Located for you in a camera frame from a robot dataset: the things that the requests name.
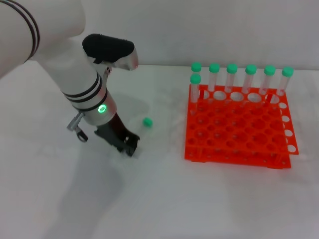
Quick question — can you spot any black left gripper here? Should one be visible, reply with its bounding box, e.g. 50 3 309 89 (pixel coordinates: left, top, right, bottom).
94 113 141 158

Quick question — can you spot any clear test tube green cap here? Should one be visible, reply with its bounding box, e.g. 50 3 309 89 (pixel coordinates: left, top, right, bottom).
191 61 202 75
119 117 154 160
275 66 295 98
208 63 221 94
259 65 276 97
224 63 238 94
242 64 258 96
189 73 202 113

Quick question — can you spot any orange test tube rack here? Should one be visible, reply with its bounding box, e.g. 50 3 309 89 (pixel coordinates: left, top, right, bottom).
183 84 300 170

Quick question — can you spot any grey black connector plug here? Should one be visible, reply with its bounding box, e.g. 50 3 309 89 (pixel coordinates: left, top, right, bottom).
66 112 89 142

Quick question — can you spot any silver black wrist camera box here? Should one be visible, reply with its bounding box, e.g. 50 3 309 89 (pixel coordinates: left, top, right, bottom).
82 33 139 72

